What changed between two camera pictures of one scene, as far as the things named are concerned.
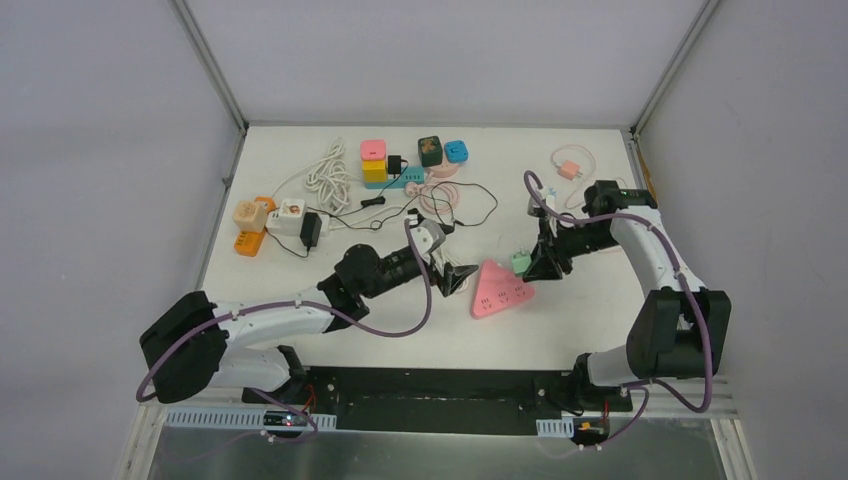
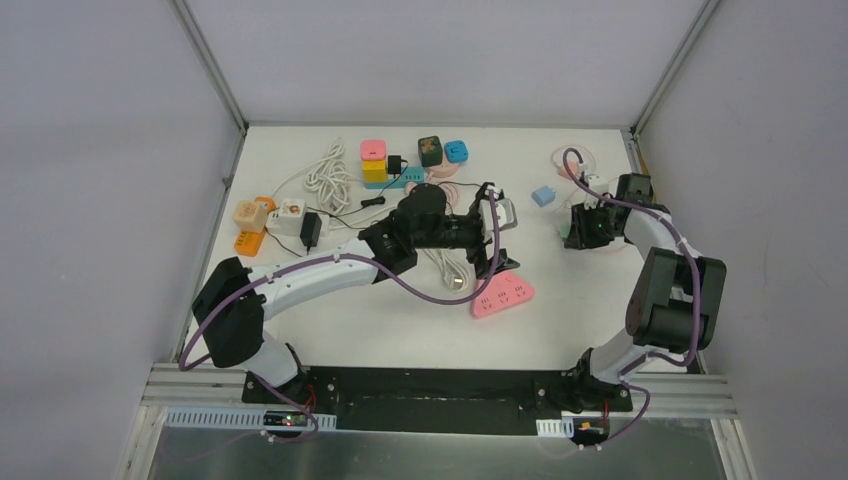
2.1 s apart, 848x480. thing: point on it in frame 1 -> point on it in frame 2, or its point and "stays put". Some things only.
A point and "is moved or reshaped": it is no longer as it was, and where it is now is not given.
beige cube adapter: (249, 215) stays put
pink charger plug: (570, 170) stays put
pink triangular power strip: (498, 287) stays put
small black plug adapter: (394, 164) stays put
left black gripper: (439, 273) -> (481, 231)
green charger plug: (521, 263) is moved or reshaped
